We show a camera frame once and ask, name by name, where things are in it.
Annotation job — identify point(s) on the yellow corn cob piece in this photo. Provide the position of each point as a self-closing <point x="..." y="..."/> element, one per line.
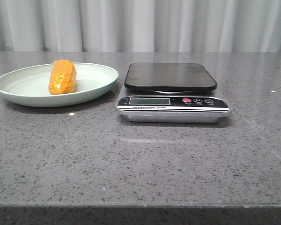
<point x="63" y="78"/>

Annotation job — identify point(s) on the white pleated curtain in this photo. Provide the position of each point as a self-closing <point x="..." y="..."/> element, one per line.
<point x="170" y="26"/>

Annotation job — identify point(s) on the black silver kitchen scale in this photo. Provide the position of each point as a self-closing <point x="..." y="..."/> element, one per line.
<point x="171" y="93"/>

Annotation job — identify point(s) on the pale green plate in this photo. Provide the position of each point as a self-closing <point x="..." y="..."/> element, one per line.
<point x="29" y="86"/>

